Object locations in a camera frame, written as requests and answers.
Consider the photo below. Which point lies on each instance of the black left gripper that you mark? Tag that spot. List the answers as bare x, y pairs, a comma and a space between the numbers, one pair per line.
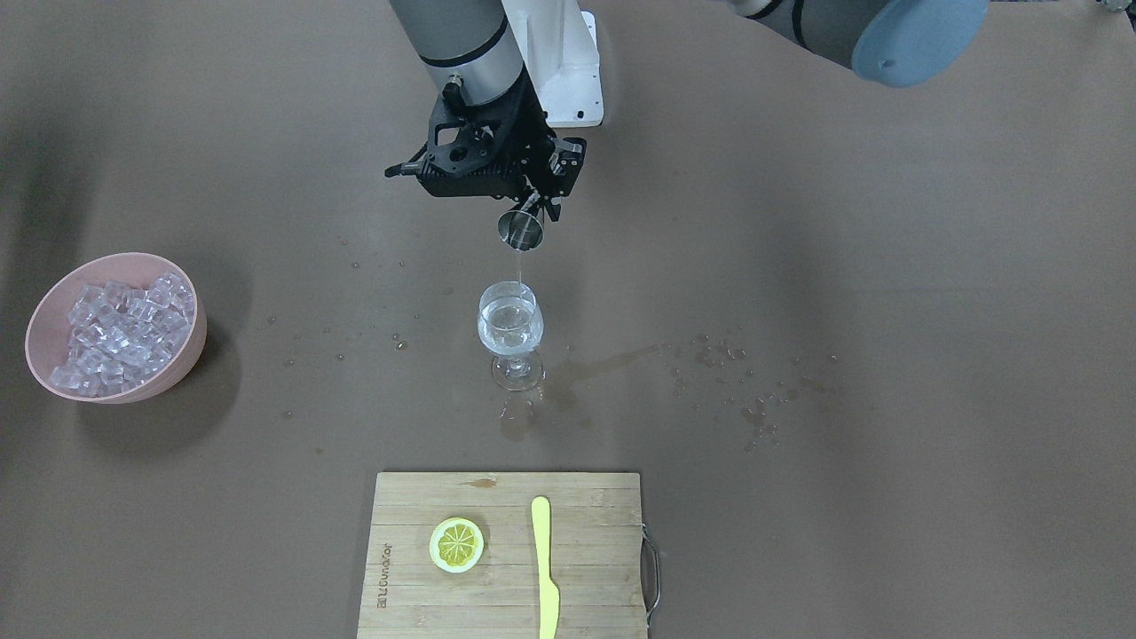
532, 124

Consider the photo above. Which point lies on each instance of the steel jigger measuring cup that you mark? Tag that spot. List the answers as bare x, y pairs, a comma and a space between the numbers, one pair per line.
521, 231

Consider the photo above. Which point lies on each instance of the clear ice cubes pile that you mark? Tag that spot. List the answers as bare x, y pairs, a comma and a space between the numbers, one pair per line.
121, 337

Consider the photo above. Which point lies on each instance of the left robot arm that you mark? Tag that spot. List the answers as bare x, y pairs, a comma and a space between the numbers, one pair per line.
892, 43

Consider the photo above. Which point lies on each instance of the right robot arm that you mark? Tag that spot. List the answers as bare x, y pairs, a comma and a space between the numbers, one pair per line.
466, 42

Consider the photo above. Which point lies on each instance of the wine glass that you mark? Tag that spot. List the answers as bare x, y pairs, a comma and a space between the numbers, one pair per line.
510, 325

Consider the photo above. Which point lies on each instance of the bamboo cutting board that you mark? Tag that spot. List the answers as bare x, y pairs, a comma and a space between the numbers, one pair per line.
597, 538

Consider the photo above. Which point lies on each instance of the lemon slice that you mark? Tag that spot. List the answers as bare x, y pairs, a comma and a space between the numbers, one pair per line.
456, 545

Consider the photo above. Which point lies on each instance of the brown table mat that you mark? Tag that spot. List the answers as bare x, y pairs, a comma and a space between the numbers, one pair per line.
871, 350

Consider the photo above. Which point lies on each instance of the yellow plastic knife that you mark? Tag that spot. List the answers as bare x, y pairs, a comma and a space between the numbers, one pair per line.
547, 590

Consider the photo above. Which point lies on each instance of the pink bowl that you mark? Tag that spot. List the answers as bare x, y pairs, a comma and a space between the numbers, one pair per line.
45, 342

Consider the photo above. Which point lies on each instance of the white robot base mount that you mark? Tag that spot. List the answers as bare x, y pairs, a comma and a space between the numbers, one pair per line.
558, 41

